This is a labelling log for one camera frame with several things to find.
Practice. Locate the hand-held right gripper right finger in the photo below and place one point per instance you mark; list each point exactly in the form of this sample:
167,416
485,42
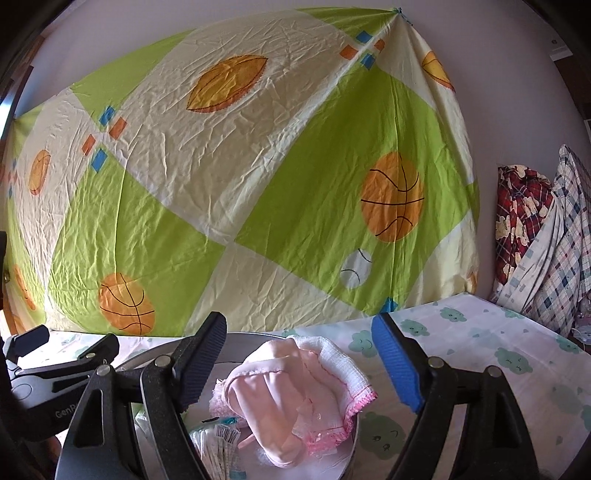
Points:
397,364

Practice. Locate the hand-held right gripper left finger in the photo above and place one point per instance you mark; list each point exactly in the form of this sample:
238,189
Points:
207,355

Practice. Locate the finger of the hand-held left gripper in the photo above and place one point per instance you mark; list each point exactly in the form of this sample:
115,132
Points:
92,353
27,341

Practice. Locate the round blue tin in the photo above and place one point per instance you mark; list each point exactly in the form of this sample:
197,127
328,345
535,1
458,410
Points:
249,344

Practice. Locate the white towel with pink stitching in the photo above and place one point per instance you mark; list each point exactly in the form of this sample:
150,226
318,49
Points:
341,369

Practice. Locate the pale pink garment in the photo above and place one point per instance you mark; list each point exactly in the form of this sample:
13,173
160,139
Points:
277,392

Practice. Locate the clear plastic bag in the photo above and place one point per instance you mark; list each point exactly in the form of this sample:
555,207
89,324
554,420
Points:
217,447

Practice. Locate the cloud-print bed sheet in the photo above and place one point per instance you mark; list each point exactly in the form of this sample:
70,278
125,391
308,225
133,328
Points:
508,369

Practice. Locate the red plaid bear-print quilt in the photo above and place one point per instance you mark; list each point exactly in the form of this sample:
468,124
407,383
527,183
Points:
521,217

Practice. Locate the white blue plaid quilt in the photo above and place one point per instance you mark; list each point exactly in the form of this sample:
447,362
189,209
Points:
563,258

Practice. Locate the green cream ball-print wall sheet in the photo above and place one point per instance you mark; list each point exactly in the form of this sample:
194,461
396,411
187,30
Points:
231,184

